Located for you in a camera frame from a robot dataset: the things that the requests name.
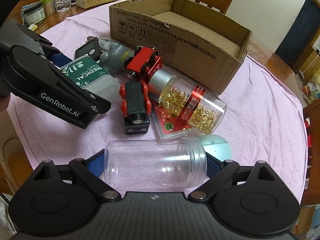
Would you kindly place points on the mint green oval case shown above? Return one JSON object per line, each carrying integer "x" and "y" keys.
{"x": 216, "y": 146}

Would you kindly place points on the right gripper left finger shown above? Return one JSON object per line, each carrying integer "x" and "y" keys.
{"x": 86, "y": 173}

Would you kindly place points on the dark label jar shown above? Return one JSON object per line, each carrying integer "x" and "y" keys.
{"x": 32, "y": 14}

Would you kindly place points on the clear plastic jar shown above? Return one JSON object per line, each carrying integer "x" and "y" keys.
{"x": 155, "y": 165}

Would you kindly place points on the gold capsule bottle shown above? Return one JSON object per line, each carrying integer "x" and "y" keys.
{"x": 193, "y": 104}

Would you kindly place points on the black small case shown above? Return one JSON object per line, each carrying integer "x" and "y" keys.
{"x": 90, "y": 48}

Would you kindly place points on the green lid toothpick jar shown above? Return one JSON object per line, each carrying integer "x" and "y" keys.
{"x": 48, "y": 6}

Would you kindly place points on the cardboard box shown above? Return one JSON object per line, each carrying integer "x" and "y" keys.
{"x": 200, "y": 42}

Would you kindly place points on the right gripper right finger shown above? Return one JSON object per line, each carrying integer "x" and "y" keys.
{"x": 220, "y": 174}

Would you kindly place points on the black toy train car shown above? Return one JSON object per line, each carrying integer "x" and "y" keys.
{"x": 136, "y": 107}

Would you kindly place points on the red clear card box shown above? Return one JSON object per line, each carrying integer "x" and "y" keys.
{"x": 169, "y": 126}

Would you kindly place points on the grey toy figure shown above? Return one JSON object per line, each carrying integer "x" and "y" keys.
{"x": 113, "y": 55}

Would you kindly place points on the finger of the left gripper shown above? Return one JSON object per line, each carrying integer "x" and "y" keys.
{"x": 90, "y": 92}

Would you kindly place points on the red toy train car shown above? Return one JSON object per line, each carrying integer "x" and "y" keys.
{"x": 143, "y": 65}

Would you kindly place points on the green label medical bottle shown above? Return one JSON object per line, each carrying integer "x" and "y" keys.
{"x": 113, "y": 92}

